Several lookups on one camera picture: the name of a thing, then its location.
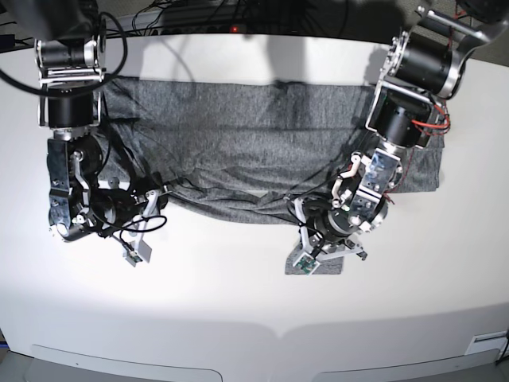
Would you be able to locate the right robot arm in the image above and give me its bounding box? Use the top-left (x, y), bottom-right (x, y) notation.
top-left (1, 1), bottom-right (166, 249)

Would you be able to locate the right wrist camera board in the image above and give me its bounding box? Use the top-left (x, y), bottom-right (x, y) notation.
top-left (122, 240), bottom-right (152, 267)

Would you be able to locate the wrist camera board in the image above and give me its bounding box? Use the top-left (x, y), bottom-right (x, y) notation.
top-left (293, 251), bottom-right (321, 275)
top-left (122, 240), bottom-right (152, 267)

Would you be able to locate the grey long-sleeve T-shirt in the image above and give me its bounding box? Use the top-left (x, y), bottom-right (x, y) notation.
top-left (95, 75), bottom-right (445, 276)

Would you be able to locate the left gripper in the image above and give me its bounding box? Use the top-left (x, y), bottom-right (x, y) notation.
top-left (293, 197), bottom-right (367, 262)

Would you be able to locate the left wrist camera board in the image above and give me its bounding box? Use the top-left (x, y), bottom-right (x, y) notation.
top-left (293, 251), bottom-right (321, 275)

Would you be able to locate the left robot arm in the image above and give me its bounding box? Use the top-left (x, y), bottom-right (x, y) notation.
top-left (292, 1), bottom-right (508, 275)

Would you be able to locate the black power strip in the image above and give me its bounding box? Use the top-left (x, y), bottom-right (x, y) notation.
top-left (148, 21), bottom-right (308, 36)

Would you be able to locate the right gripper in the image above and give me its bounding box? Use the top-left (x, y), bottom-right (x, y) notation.
top-left (89, 188), bottom-right (168, 245)

